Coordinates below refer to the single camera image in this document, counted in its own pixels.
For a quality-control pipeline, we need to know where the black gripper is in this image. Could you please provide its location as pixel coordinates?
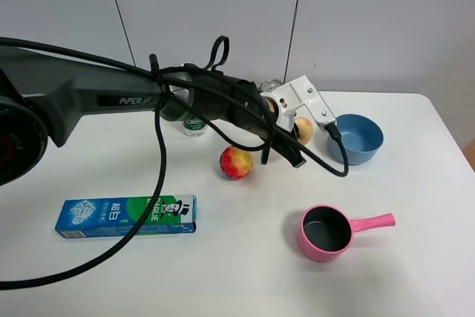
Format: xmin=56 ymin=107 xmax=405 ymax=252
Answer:
xmin=218 ymin=76 xmax=307 ymax=168

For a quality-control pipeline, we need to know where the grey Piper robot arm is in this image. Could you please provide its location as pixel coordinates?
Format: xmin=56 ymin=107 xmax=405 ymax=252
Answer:
xmin=1 ymin=38 xmax=304 ymax=183

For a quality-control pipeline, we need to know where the yellow potato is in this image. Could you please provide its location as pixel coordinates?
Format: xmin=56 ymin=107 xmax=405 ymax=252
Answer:
xmin=294 ymin=117 xmax=314 ymax=146

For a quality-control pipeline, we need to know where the red yellow ball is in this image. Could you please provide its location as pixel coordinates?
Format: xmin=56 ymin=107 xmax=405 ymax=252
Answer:
xmin=220 ymin=146 xmax=253 ymax=180

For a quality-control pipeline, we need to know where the metal can top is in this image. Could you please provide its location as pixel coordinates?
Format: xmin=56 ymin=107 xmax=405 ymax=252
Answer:
xmin=259 ymin=79 xmax=283 ymax=92

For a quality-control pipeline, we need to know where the blue bowl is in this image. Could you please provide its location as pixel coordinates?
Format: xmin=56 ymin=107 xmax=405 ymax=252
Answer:
xmin=325 ymin=114 xmax=384 ymax=166

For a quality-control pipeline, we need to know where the pink saucepan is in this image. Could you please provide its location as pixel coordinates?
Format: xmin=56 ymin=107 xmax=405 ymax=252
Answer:
xmin=297 ymin=205 xmax=396 ymax=263

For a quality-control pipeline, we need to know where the plastic water bottle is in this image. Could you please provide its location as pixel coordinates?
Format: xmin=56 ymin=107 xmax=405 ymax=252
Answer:
xmin=181 ymin=62 xmax=209 ymax=139

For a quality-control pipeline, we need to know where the blue toothpaste box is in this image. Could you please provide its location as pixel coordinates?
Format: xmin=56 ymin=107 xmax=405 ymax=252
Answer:
xmin=55 ymin=194 xmax=197 ymax=239

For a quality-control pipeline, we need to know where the black cable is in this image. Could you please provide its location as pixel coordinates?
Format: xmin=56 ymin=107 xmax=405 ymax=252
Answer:
xmin=0 ymin=34 xmax=350 ymax=290

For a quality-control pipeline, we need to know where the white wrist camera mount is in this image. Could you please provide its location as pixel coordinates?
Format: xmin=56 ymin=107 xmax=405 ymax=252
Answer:
xmin=261 ymin=76 xmax=336 ymax=132

